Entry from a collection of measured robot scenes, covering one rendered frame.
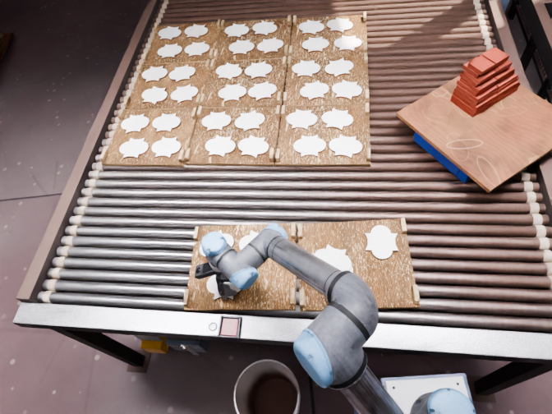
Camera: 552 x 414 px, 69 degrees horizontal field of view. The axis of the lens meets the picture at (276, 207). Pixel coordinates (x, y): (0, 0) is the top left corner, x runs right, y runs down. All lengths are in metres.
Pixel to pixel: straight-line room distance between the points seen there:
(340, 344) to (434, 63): 1.67
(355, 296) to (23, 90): 4.10
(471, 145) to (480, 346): 0.74
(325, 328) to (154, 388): 1.74
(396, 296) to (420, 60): 1.28
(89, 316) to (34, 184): 2.11
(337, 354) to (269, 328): 0.60
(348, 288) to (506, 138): 1.07
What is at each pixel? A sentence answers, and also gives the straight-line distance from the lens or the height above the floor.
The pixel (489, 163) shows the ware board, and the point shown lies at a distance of 1.72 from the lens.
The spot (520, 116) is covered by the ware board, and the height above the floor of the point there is 1.04.
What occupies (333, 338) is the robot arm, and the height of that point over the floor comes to 1.45.
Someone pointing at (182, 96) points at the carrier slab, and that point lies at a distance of 2.19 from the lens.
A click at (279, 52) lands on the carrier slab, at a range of 2.32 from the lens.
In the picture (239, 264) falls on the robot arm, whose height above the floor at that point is 1.27.
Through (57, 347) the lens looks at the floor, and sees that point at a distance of 2.88.
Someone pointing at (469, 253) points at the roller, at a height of 0.92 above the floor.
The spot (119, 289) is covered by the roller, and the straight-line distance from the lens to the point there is 1.70.
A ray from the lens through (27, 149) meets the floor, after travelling 4.00.
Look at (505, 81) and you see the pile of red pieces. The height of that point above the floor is 1.13.
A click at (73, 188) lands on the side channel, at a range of 2.04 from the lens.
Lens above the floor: 2.32
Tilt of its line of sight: 57 degrees down
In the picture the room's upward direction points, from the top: 13 degrees counter-clockwise
